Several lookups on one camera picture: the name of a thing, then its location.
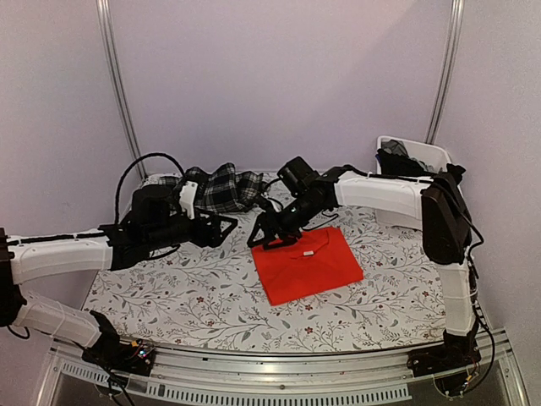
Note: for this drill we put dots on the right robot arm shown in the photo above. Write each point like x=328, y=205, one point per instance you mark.
x=432, y=204

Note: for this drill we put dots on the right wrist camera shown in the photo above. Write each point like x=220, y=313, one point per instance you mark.
x=268, y=204

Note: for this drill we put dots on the black white plaid skirt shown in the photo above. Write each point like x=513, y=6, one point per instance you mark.
x=223, y=191

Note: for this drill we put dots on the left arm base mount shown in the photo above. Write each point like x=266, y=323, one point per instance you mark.
x=110, y=353

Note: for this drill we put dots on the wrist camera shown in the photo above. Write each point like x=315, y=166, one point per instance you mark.
x=186, y=198
x=268, y=204

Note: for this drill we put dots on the red orange garment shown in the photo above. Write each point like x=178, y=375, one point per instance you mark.
x=320, y=261

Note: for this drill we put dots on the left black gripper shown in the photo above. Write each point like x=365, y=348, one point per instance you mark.
x=215, y=238

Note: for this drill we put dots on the aluminium frame post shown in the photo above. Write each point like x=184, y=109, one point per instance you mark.
x=449, y=59
x=107, y=34

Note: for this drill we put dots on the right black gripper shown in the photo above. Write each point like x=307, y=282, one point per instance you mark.
x=291, y=236

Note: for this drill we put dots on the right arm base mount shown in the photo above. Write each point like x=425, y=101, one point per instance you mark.
x=454, y=352

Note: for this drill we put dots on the floral patterned table mat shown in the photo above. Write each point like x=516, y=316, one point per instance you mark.
x=213, y=298

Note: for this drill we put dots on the grey garment in bin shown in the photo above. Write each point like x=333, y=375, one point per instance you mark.
x=394, y=147

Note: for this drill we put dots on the right aluminium frame post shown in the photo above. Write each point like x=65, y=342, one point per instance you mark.
x=449, y=59

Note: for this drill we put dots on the left aluminium frame post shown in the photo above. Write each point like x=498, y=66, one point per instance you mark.
x=107, y=34

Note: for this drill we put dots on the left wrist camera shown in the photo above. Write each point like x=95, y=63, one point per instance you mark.
x=186, y=198

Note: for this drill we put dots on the white plastic laundry bin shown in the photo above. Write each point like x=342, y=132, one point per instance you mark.
x=416, y=152

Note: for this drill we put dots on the aluminium front rail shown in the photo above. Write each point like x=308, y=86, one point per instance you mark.
x=197, y=376

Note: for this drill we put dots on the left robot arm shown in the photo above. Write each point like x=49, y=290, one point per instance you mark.
x=158, y=222

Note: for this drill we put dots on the black garment in bin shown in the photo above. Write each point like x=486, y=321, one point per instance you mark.
x=404, y=165

